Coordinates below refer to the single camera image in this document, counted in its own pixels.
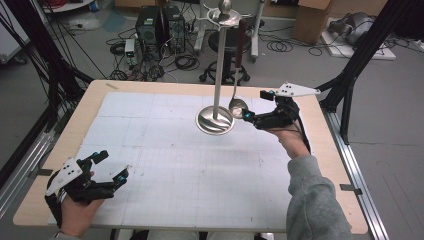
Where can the black computer tower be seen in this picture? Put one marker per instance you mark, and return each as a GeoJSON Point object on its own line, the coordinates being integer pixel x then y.
{"type": "Point", "coordinates": [174, 28]}
{"type": "Point", "coordinates": [150, 28]}

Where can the white grid mat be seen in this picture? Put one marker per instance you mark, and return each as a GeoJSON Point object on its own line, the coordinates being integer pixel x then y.
{"type": "Point", "coordinates": [166, 166]}

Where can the person's right hand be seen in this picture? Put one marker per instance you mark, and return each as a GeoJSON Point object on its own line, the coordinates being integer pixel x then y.
{"type": "Point", "coordinates": [293, 143]}

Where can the tall cardboard box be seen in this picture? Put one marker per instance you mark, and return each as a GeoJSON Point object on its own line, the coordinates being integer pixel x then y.
{"type": "Point", "coordinates": [313, 23]}

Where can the person's left hand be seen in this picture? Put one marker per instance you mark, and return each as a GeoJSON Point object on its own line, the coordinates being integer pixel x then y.
{"type": "Point", "coordinates": [76, 216]}

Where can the white metal leg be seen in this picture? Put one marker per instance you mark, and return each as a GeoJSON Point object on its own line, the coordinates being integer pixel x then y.
{"type": "Point", "coordinates": [256, 33]}
{"type": "Point", "coordinates": [200, 26]}

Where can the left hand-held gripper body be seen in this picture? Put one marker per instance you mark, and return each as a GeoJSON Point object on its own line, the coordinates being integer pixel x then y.
{"type": "Point", "coordinates": [80, 186]}

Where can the black frame post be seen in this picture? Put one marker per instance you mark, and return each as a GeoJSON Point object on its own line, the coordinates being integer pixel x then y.
{"type": "Point", "coordinates": [363, 46]}
{"type": "Point", "coordinates": [43, 40]}

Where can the metal utensil stand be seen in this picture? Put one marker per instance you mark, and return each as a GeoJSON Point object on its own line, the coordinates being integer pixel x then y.
{"type": "Point", "coordinates": [210, 125]}

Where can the grey bag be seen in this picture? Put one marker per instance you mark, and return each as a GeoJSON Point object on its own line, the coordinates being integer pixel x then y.
{"type": "Point", "coordinates": [353, 28]}

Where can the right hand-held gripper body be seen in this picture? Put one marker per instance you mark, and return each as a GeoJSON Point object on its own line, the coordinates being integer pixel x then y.
{"type": "Point", "coordinates": [283, 115]}

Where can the black round stool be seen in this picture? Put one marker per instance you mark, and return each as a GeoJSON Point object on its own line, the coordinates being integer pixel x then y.
{"type": "Point", "coordinates": [230, 45]}

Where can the small power supply box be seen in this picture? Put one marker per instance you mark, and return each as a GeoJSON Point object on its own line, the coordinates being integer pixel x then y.
{"type": "Point", "coordinates": [130, 50]}

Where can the aluminium rail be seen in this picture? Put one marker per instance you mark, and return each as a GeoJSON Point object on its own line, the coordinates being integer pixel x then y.
{"type": "Point", "coordinates": [23, 170]}
{"type": "Point", "coordinates": [360, 186]}

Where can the white floor board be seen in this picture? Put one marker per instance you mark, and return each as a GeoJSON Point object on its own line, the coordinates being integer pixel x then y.
{"type": "Point", "coordinates": [380, 53]}

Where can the round white table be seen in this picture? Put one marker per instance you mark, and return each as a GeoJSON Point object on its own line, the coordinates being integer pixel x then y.
{"type": "Point", "coordinates": [63, 5]}

